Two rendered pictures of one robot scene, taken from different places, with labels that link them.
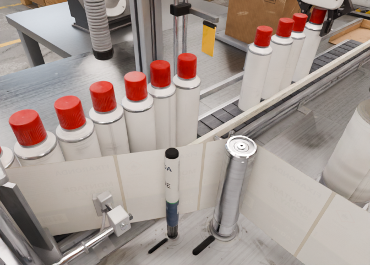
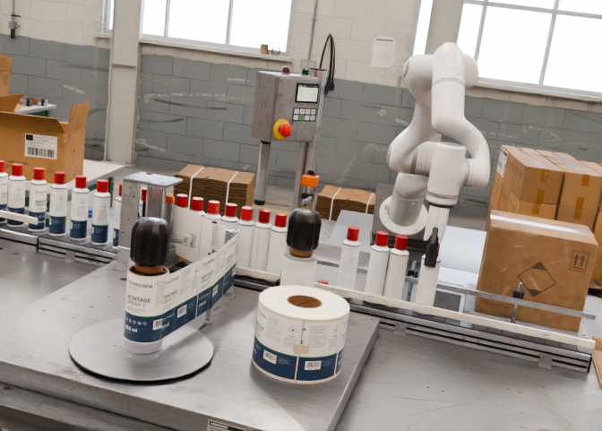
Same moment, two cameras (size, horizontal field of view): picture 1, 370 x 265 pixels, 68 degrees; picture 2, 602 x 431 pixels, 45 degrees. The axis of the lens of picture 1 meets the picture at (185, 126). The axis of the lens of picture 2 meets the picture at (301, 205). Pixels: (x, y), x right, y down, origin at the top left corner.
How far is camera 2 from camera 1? 183 cm
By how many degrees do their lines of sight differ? 55
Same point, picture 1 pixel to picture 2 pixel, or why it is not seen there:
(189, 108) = (271, 245)
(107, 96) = (228, 208)
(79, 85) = not seen: hidden behind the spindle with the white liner
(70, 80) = not seen: hidden behind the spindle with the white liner
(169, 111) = (259, 237)
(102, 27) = (259, 187)
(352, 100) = (457, 357)
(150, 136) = (242, 244)
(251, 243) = (224, 302)
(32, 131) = (195, 203)
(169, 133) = (256, 254)
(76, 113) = (212, 206)
